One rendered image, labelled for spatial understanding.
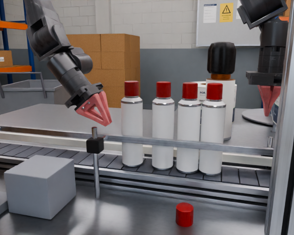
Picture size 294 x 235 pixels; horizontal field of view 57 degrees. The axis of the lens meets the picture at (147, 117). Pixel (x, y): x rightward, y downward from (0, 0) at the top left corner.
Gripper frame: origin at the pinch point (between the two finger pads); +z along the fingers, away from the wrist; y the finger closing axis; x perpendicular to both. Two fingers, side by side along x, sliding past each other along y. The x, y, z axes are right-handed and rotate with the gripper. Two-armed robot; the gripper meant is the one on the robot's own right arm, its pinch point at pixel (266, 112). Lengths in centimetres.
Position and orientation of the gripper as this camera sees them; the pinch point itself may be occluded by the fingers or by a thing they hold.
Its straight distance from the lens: 68.5
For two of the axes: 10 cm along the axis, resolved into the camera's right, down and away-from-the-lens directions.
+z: -0.1, 9.7, 2.4
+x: -2.7, 2.3, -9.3
